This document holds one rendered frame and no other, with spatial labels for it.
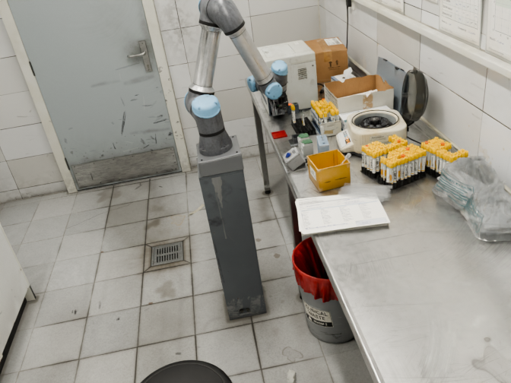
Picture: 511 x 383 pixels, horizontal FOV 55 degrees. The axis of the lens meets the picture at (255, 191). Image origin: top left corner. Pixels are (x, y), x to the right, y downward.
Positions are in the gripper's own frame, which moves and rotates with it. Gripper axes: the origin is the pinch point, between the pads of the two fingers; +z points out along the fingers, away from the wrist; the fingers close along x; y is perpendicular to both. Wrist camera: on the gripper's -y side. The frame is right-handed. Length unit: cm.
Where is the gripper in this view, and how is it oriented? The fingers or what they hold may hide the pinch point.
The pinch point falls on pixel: (278, 110)
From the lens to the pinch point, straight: 260.7
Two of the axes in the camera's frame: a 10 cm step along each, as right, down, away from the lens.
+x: 9.8, -1.8, 0.6
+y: 1.9, 8.5, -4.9
